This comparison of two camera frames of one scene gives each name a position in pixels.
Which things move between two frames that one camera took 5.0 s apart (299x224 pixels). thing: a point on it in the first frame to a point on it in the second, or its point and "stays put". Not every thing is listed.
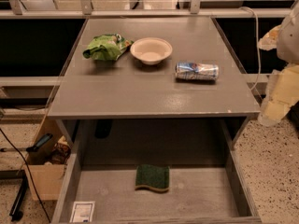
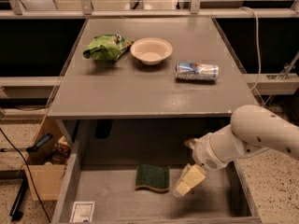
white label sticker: x=82 y=212 stays put
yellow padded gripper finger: x=269 y=41 to x=215 y=150
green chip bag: x=107 y=47 stays put
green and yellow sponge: x=152 y=176 stays put
